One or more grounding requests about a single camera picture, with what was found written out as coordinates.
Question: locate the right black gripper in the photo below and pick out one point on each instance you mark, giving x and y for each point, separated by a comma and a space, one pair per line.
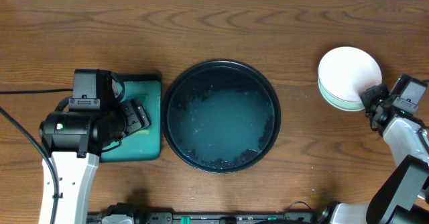
372, 96

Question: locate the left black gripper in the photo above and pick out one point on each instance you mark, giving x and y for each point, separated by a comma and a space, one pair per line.
137, 114

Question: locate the green yellow sponge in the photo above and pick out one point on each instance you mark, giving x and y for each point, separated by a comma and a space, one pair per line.
145, 131

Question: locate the mint plate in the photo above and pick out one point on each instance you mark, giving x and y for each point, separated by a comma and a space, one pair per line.
338, 103

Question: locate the white plate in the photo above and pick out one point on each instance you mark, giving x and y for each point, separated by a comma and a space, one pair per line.
347, 71

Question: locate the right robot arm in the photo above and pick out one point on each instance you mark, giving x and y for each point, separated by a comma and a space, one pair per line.
395, 201

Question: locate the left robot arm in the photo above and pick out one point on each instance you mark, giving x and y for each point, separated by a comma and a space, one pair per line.
75, 135

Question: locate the green rectangular sponge tray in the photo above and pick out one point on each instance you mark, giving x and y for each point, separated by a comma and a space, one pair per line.
137, 147

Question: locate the black round tray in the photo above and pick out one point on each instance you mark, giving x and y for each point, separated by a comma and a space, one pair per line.
221, 116

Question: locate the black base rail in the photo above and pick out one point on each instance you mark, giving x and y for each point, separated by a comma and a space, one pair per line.
126, 213

